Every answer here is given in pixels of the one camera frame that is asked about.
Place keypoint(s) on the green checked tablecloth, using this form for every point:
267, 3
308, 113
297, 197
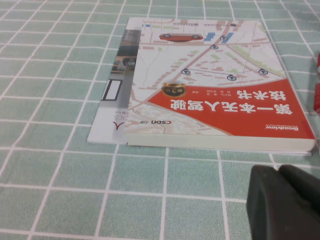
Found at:
50, 175

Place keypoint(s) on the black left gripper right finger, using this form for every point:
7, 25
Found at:
305, 181

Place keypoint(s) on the red gel pen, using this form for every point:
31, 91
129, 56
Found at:
317, 82

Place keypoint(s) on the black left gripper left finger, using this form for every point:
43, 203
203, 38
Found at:
270, 212

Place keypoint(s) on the red map cover book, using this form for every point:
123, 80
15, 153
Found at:
200, 87

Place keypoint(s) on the white grey brochure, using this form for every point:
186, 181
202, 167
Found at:
110, 120

